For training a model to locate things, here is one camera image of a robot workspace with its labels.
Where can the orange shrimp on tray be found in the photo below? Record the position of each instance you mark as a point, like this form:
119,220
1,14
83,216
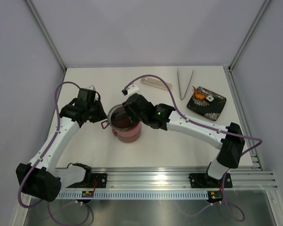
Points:
198,95

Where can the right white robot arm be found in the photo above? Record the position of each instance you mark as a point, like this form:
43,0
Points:
227,139

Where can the pink steel bowl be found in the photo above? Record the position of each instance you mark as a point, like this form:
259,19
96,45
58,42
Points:
135,128

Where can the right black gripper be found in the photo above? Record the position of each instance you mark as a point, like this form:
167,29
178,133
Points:
129,112

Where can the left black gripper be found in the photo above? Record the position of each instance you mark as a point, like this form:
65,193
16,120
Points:
102,115

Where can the metal tongs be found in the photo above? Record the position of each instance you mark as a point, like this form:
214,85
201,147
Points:
184,77

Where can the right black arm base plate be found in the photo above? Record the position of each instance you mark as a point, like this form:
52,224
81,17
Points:
202,180

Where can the dark red steel bowl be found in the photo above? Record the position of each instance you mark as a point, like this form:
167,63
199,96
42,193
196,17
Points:
128,136

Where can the grey transparent lid with handle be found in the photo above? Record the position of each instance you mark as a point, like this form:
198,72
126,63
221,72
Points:
118,119

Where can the black floral food tray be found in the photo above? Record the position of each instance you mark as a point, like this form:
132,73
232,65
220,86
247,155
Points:
211,107

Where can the aluminium front rail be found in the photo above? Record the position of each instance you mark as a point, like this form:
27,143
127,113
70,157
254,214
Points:
177,178

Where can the white slotted cable duct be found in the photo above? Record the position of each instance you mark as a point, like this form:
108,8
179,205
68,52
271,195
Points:
132,195

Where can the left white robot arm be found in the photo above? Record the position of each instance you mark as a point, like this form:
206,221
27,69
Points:
38,177

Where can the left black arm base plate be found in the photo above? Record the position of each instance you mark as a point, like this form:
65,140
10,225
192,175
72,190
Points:
99,180

